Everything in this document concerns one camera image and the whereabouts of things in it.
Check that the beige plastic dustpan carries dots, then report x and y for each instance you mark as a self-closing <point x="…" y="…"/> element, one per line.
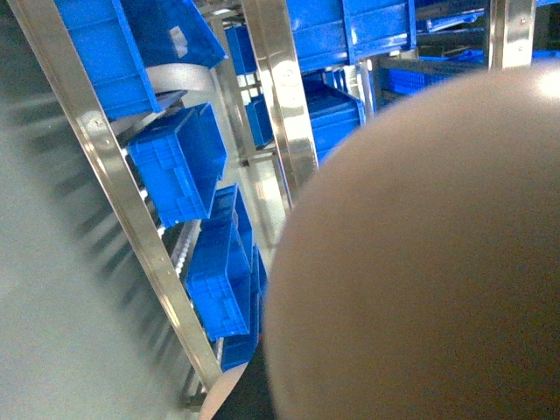
<point x="417" y="276"/>

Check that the steel roller shelf rack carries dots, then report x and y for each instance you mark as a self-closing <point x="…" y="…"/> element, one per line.
<point x="274" y="48"/>

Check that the tilted blue plastic bin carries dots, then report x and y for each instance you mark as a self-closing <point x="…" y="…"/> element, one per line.
<point x="118" y="41"/>

